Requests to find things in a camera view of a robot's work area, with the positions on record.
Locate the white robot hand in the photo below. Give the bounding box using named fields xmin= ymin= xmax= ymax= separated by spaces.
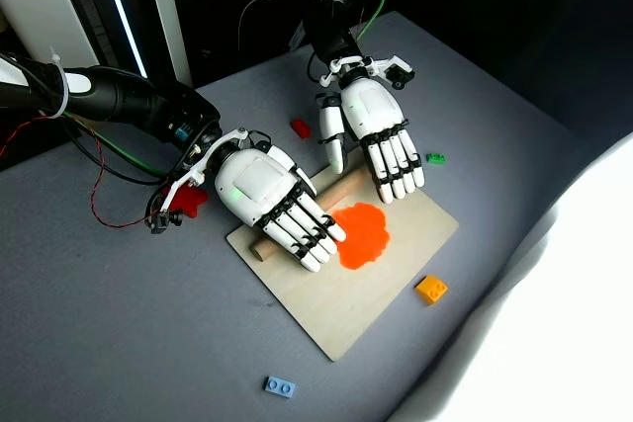
xmin=213 ymin=144 xmax=347 ymax=274
xmin=316 ymin=76 xmax=426 ymax=205

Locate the wooden rolling pin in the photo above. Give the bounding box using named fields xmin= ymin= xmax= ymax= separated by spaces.
xmin=249 ymin=168 xmax=372 ymax=264

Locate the orange play dough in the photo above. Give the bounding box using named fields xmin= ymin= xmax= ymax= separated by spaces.
xmin=330 ymin=202 xmax=392 ymax=271

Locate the red star toy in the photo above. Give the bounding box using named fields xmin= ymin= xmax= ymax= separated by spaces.
xmin=161 ymin=182 xmax=209 ymax=219

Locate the light wooden board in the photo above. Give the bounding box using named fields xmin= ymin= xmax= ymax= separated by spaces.
xmin=226 ymin=157 xmax=460 ymax=363

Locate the orange toy brick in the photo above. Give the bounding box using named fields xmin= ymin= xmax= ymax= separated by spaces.
xmin=413 ymin=274 xmax=450 ymax=306

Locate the blue toy brick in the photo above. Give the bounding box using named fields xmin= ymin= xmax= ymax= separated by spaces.
xmin=262 ymin=375 xmax=297 ymax=399

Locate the grey table cloth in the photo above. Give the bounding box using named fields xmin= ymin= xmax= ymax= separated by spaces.
xmin=0 ymin=10 xmax=633 ymax=422

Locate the white zip tie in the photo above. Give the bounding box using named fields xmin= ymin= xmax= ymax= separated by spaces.
xmin=47 ymin=45 xmax=70 ymax=120

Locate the white robot body column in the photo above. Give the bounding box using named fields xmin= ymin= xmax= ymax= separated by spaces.
xmin=0 ymin=0 xmax=194 ymax=112

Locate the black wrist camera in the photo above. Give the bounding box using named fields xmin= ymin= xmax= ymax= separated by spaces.
xmin=147 ymin=209 xmax=185 ymax=235
xmin=385 ymin=59 xmax=415 ymax=90

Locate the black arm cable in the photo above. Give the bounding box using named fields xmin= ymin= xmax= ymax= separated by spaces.
xmin=63 ymin=120 xmax=164 ymax=187

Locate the red black twisted cable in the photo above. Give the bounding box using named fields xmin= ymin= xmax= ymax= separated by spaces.
xmin=0 ymin=115 xmax=164 ymax=229

